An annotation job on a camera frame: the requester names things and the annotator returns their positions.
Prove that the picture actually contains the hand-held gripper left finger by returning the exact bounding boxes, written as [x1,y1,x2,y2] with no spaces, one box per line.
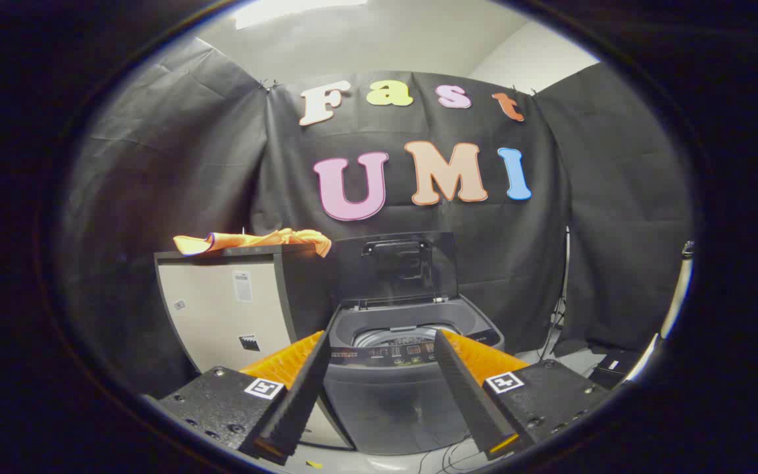
[144,309,341,467]

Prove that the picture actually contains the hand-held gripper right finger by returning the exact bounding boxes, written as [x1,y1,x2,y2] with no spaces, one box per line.
[434,328,611,460]

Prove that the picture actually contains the grey washing machine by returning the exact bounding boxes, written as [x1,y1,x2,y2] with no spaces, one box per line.
[322,295,506,456]

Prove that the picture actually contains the orange cloth garment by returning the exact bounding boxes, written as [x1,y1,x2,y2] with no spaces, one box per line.
[173,228,332,258]

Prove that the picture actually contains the black box on floor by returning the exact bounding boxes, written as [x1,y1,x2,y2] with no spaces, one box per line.
[588,349,643,389]

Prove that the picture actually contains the white pole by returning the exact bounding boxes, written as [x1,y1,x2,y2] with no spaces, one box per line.
[626,240,695,382]

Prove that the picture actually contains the black backdrop cloth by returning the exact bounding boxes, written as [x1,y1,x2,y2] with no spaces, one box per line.
[57,36,695,396]

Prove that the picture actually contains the floor cables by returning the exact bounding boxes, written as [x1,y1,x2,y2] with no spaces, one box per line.
[417,436,488,474]

